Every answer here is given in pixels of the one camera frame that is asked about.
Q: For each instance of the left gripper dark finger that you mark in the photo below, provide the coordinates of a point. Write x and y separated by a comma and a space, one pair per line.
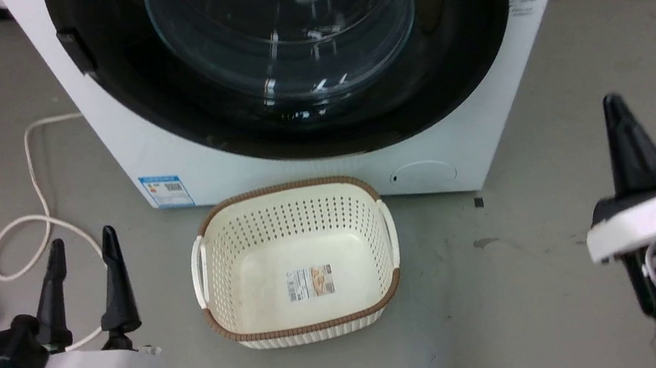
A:
117, 290
54, 299

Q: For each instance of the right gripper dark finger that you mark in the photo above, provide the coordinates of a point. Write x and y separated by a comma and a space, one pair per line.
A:
633, 160

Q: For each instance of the white front-load washing machine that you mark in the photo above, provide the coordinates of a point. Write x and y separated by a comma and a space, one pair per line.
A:
224, 174

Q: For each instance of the round black glass washer door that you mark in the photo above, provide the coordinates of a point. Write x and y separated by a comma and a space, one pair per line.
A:
446, 64

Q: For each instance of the blue energy label sticker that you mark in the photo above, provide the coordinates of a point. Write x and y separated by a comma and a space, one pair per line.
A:
167, 191

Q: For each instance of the cream perforated laundry basket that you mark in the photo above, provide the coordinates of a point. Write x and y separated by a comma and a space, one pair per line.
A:
265, 283

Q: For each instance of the small black floor object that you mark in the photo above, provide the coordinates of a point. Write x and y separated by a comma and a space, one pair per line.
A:
478, 202

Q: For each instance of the paper label in basket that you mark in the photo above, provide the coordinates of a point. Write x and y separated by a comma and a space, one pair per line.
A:
311, 282

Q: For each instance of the round white filter cover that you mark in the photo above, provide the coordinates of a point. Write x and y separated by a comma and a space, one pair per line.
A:
424, 173

